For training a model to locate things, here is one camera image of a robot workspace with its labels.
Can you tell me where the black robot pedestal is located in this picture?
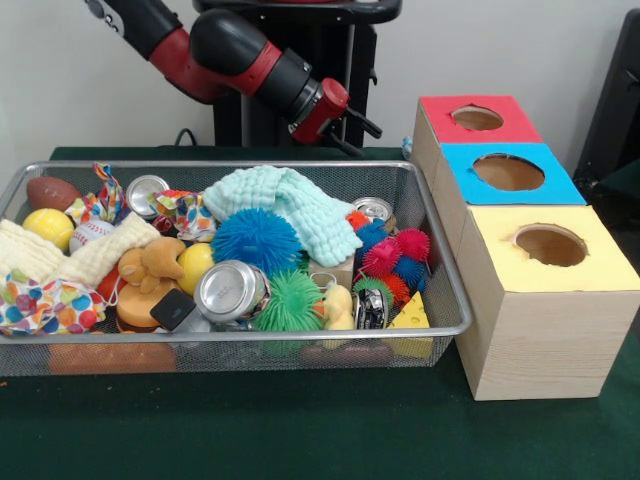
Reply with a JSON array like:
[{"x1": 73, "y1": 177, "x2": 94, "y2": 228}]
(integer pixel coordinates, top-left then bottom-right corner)
[{"x1": 192, "y1": 0, "x2": 404, "y2": 148}]

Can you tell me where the mint green waffle cloth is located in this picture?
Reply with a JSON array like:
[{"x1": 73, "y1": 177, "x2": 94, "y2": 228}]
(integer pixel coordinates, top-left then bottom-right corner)
[{"x1": 202, "y1": 165, "x2": 364, "y2": 268}]

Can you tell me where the yellow cheese wedge toy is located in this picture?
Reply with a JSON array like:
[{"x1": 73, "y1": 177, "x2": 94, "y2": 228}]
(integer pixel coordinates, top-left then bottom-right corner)
[{"x1": 387, "y1": 291, "x2": 432, "y2": 361}]

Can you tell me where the brown plush toy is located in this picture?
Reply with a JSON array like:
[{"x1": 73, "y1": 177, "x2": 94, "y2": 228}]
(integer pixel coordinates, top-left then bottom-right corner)
[{"x1": 117, "y1": 236, "x2": 187, "y2": 296}]

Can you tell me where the brown toy football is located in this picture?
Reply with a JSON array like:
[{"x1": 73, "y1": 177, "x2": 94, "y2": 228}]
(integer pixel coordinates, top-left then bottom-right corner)
[{"x1": 26, "y1": 175, "x2": 83, "y2": 211}]

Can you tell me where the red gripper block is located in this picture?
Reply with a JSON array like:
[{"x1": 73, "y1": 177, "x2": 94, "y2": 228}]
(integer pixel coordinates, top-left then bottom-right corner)
[{"x1": 288, "y1": 77, "x2": 384, "y2": 159}]

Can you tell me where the blue spiky rubber ball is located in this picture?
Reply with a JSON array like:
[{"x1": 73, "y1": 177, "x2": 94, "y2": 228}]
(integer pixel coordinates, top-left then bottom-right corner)
[{"x1": 210, "y1": 207, "x2": 305, "y2": 277}]

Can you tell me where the black chair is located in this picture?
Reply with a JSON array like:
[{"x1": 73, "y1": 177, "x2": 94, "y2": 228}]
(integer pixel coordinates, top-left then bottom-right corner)
[{"x1": 573, "y1": 8, "x2": 640, "y2": 201}]

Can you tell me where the wooden box with three holes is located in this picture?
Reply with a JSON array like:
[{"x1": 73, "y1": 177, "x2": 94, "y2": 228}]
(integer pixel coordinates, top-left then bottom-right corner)
[{"x1": 409, "y1": 93, "x2": 640, "y2": 401}]

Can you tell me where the green spiky rubber ball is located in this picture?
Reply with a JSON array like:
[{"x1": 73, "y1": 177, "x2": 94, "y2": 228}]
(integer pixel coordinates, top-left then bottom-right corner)
[{"x1": 251, "y1": 269, "x2": 325, "y2": 332}]

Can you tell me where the yellow tennis ball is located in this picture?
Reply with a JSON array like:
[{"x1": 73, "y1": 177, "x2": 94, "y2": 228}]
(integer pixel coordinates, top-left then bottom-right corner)
[{"x1": 22, "y1": 207, "x2": 75, "y2": 253}]

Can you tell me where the silver drink can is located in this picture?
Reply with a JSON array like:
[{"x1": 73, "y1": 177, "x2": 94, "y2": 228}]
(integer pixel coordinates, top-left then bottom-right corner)
[{"x1": 193, "y1": 259, "x2": 272, "y2": 324}]

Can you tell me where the white toy baseball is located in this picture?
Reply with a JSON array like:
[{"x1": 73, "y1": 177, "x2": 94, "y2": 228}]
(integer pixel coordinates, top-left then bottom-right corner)
[{"x1": 68, "y1": 219, "x2": 116, "y2": 254}]

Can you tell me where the cream waffle cloth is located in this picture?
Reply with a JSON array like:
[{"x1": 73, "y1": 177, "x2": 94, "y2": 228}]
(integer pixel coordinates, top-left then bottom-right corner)
[{"x1": 0, "y1": 212, "x2": 161, "y2": 289}]

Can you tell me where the silver wire mesh bin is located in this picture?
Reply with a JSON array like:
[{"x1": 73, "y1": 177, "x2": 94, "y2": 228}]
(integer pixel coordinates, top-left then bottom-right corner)
[{"x1": 0, "y1": 159, "x2": 472, "y2": 377}]

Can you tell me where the dark green table cloth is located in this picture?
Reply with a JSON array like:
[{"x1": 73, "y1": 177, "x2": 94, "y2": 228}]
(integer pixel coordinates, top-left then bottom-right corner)
[{"x1": 0, "y1": 144, "x2": 640, "y2": 480}]

